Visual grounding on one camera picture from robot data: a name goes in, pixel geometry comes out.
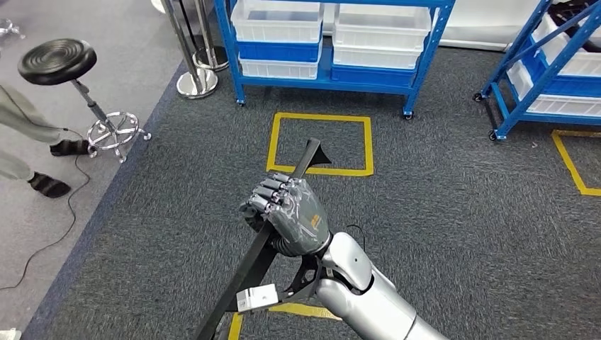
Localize black stool with chrome base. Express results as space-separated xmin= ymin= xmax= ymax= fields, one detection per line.
xmin=18 ymin=38 xmax=152 ymax=164

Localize chrome stool base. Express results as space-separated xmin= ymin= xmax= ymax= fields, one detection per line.
xmin=0 ymin=18 xmax=26 ymax=41

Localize person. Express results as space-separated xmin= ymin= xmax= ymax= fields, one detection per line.
xmin=0 ymin=84 xmax=90 ymax=199

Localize white plastic bin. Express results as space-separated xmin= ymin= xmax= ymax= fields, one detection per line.
xmin=506 ymin=61 xmax=601 ymax=118
xmin=230 ymin=0 xmax=325 ymax=44
xmin=531 ymin=13 xmax=601 ymax=79
xmin=332 ymin=44 xmax=421 ymax=70
xmin=332 ymin=4 xmax=432 ymax=50
xmin=238 ymin=55 xmax=320 ymax=81

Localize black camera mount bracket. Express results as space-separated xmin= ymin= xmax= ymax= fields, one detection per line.
xmin=225 ymin=255 xmax=325 ymax=313

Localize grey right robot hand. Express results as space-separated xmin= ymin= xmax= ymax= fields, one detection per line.
xmin=239 ymin=172 xmax=333 ymax=258

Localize blue metal shelf rack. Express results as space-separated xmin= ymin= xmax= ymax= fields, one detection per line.
xmin=213 ymin=0 xmax=457 ymax=120
xmin=473 ymin=0 xmax=601 ymax=142

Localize black plastic plate holder part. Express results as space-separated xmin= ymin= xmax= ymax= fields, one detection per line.
xmin=194 ymin=137 xmax=332 ymax=340

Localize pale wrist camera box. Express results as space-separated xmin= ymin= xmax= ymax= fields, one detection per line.
xmin=236 ymin=283 xmax=279 ymax=313

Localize chrome stanchion post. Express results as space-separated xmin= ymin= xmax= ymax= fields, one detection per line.
xmin=193 ymin=0 xmax=230 ymax=72
xmin=162 ymin=0 xmax=219 ymax=101

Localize black parts pile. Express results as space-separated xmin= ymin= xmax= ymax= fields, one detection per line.
xmin=549 ymin=0 xmax=601 ymax=29

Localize yellow floor tape square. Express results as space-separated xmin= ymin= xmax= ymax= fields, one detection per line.
xmin=266 ymin=111 xmax=375 ymax=178
xmin=551 ymin=130 xmax=601 ymax=197

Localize blue plastic bin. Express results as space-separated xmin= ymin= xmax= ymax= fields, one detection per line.
xmin=330 ymin=63 xmax=418 ymax=88
xmin=236 ymin=40 xmax=324 ymax=63
xmin=521 ymin=42 xmax=601 ymax=97

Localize black floor cable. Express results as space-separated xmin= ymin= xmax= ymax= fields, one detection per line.
xmin=0 ymin=126 xmax=91 ymax=292

